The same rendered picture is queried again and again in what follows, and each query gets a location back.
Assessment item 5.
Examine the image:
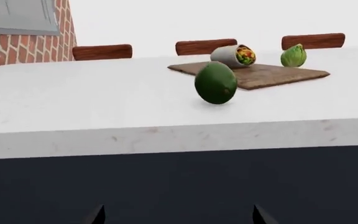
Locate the burrito wrap with filling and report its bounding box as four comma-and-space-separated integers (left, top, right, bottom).
210, 44, 257, 69

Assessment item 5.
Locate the brown wooden chair back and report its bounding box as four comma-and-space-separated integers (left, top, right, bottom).
71, 44, 133, 62
281, 32, 346, 50
175, 38, 239, 56

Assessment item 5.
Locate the grey framed window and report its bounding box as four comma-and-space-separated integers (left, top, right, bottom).
0, 0, 60, 37

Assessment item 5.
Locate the dark navy counter cabinet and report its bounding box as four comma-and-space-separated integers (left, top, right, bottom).
0, 144, 358, 224

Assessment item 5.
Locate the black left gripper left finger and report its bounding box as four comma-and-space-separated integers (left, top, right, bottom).
86, 204, 106, 224

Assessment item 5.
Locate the dark green avocado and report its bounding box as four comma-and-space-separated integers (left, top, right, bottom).
194, 61, 239, 105

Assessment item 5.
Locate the wooden cutting board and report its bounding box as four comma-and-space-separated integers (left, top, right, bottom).
167, 62, 331, 91

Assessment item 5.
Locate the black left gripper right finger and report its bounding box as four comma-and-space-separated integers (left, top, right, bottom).
252, 204, 280, 224

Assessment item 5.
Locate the light green cabbage head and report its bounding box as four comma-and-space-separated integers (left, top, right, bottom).
280, 43, 308, 68

